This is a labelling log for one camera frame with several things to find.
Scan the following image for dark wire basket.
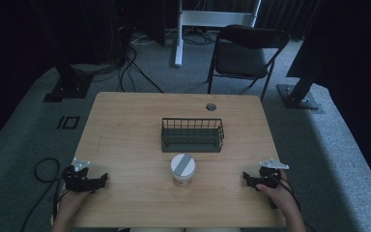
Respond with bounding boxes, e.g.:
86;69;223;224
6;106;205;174
160;117;226;154

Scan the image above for black folding chair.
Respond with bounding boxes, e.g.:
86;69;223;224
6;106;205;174
206;24;291;102

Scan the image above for black floor cables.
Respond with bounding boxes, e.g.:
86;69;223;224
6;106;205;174
115;44;165;95

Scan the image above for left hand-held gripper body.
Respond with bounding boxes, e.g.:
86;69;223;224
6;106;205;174
62;158;95;194

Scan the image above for person's right hand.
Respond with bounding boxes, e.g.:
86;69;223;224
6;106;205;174
256;170;300;216

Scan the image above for dark equipment rack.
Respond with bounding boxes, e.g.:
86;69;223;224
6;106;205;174
95;0;134;66

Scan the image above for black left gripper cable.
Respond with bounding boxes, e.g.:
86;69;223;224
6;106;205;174
19;157;66;232

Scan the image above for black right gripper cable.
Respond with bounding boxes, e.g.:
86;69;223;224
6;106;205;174
270;175;303;214

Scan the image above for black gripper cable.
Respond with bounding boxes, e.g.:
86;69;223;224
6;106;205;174
19;157;66;232
270;175;303;214

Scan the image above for person's left hand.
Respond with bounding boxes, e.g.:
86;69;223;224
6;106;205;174
57;188;93;214

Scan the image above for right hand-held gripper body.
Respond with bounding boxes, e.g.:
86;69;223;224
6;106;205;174
252;158;290;190

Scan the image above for white metal desk frame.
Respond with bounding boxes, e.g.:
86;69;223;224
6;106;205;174
174;0;263;68

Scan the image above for black metal stand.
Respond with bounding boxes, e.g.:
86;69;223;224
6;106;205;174
276;72;326;115
42;59;95;103

